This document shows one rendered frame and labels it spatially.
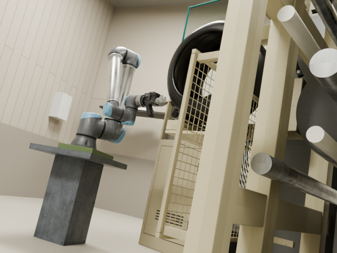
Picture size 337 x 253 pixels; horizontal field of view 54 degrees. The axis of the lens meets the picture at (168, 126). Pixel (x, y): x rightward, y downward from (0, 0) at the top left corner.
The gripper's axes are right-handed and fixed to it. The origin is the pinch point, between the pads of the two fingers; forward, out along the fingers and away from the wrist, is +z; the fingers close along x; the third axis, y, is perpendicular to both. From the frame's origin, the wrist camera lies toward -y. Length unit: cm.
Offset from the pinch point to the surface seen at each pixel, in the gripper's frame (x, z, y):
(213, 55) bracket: -60, 74, -4
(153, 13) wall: 211, -274, 249
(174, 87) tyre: -12.9, 16.4, 5.0
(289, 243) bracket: 24, 80, -67
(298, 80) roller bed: 18, 76, 18
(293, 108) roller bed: 18, 75, 2
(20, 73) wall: 28, -296, 57
